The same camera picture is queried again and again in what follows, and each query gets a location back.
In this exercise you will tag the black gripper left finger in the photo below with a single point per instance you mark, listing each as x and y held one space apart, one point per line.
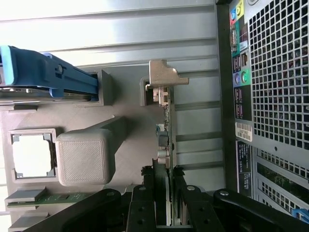
142 212

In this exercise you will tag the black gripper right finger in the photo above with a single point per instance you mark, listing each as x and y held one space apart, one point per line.
193 212

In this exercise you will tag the grey parts rack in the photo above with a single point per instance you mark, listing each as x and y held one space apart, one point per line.
82 159

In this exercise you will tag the green RAM stick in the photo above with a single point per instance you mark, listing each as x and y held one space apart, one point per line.
60 198

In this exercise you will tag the silver CPU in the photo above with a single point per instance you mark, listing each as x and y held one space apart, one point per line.
31 157

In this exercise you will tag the open PC case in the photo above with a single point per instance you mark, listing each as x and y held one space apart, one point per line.
277 72

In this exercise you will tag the hard disk in blue caddy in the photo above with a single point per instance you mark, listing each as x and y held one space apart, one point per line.
48 70

